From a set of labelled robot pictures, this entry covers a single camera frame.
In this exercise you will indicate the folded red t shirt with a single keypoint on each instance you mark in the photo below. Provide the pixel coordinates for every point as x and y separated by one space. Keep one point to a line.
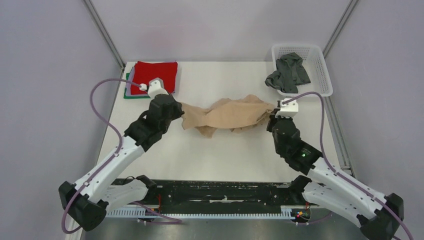
144 73

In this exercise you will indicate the white plastic basket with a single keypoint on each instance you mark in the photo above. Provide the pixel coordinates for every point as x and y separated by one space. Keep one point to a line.
314 63

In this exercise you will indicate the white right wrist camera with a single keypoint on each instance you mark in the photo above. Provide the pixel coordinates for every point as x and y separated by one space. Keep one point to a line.
286 110

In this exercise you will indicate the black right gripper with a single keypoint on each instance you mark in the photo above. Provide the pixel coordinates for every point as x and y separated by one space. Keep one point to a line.
273 119

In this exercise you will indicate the right aluminium corner post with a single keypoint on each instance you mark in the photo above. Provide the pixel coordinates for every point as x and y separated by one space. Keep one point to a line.
352 4

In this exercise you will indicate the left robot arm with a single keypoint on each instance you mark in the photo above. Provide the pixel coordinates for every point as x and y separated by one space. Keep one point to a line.
90 198

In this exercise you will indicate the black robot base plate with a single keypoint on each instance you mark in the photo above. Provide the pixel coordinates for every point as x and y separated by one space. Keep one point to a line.
221 197

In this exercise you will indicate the aluminium corner post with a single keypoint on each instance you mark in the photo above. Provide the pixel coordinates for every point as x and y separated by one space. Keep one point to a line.
89 5
352 4

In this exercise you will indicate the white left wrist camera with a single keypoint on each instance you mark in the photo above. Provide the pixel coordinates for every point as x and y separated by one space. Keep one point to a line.
154 87

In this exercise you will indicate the beige t shirt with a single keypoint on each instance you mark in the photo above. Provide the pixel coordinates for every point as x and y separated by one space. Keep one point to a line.
235 115

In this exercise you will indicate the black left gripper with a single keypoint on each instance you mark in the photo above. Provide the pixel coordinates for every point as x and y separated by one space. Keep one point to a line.
178 111

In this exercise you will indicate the dark grey t shirt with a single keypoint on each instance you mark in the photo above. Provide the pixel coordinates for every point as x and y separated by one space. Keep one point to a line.
289 74

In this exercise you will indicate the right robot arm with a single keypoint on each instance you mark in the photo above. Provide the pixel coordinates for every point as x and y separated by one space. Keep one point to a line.
378 216

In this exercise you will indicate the white slotted cable duct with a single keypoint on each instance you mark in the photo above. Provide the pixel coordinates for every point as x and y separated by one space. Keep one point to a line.
139 212

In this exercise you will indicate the left aluminium corner post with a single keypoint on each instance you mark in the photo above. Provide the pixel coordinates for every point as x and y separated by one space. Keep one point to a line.
89 5

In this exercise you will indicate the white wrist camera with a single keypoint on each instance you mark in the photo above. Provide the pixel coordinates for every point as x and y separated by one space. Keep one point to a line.
154 87
286 110

